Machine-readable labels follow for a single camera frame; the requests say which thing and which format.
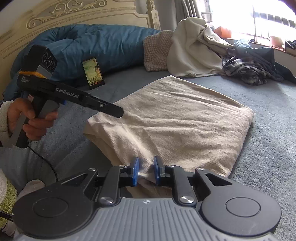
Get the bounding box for blue quilted duvet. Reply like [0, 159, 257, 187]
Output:
[3, 24, 159, 101]

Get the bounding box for person's left hand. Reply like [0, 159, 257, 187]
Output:
[7, 98, 58, 141]

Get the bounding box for dark clothes on windowsill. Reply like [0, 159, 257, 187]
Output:
[284, 40, 296, 56]

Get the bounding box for grey blue bed sheet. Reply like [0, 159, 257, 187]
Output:
[1, 76, 295, 240]

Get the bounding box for cream knitted sweater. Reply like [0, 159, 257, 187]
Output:
[167, 16, 234, 78]

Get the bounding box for teal blue garment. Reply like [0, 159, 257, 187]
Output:
[234, 39, 295, 84]

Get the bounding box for beige trousers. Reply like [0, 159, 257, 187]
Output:
[84, 76, 254, 198]

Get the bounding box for bedpost pinecone finial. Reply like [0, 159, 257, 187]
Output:
[146, 0, 155, 11]

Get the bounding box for black white plaid shirt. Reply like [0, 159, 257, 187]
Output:
[222, 56, 270, 85]

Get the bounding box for white fluffy towel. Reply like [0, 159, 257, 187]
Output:
[1, 101, 17, 237]

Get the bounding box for smartphone with lit screen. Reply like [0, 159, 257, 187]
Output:
[82, 57, 105, 89]

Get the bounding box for pink checked pillow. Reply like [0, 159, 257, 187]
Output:
[143, 30, 173, 72]

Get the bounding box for orange box on windowsill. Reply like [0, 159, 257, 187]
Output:
[214, 26, 232, 38]

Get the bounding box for black cable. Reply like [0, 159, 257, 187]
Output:
[0, 144, 58, 219]

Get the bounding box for cream carved headboard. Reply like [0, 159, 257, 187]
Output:
[1, 1, 161, 91]

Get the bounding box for grey curtain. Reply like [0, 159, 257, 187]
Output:
[174, 0, 202, 24]

